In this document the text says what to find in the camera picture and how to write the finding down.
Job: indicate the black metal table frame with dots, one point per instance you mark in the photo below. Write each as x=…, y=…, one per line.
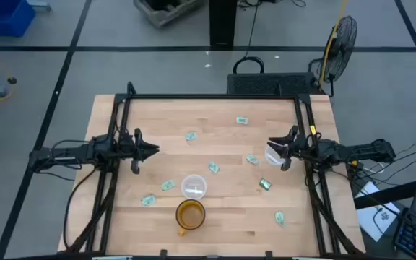
x=211, y=96

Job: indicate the black upright column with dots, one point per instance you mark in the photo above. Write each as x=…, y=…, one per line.
x=222, y=23

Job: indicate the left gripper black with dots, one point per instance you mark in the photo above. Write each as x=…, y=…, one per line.
x=136, y=148

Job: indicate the small green foil packet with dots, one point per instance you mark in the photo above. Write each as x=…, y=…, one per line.
x=264, y=184
x=242, y=120
x=168, y=185
x=191, y=136
x=148, y=200
x=213, y=167
x=252, y=159
x=279, y=218

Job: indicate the blue plastic bin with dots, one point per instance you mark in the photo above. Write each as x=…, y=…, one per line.
x=4, y=18

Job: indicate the black beam beside table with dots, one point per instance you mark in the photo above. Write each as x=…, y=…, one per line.
x=392, y=194

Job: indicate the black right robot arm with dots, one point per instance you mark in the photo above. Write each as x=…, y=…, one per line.
x=356, y=151

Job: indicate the clear round plastic container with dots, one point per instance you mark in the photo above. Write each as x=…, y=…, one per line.
x=194, y=186
x=273, y=159

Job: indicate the yellow speckled enamel mug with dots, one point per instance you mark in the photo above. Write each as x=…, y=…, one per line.
x=190, y=215

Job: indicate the white paper sheet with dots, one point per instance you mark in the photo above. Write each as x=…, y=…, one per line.
x=370, y=216

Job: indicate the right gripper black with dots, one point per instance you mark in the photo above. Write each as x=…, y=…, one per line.
x=298, y=148

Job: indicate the black floor fan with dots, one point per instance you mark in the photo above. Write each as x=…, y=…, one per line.
x=341, y=48

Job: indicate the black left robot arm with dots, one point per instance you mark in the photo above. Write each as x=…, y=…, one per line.
x=70, y=151

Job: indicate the grey moulded tray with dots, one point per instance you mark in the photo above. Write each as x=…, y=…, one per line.
x=166, y=12

